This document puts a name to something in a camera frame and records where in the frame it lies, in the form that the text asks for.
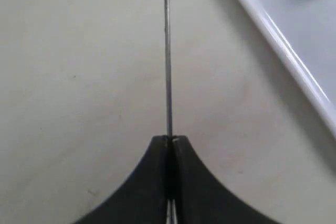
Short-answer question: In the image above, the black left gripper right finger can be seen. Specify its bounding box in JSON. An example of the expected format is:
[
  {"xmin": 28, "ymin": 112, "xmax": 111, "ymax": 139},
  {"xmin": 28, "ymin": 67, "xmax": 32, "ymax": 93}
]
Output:
[{"xmin": 173, "ymin": 136, "xmax": 276, "ymax": 223}]

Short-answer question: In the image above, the thin metal skewer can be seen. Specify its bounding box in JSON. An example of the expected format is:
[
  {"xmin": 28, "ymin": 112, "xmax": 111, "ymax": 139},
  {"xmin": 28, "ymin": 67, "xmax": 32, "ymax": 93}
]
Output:
[{"xmin": 164, "ymin": 0, "xmax": 177, "ymax": 223}]

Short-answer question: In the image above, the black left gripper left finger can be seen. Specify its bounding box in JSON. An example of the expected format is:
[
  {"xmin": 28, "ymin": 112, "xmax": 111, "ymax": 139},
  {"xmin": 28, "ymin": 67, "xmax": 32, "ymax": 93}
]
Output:
[{"xmin": 76, "ymin": 135, "xmax": 168, "ymax": 223}]

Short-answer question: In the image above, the white rectangular plastic tray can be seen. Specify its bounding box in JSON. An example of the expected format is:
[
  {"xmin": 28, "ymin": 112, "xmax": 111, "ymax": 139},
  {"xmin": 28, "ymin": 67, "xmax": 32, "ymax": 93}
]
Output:
[{"xmin": 238, "ymin": 0, "xmax": 335, "ymax": 132}]

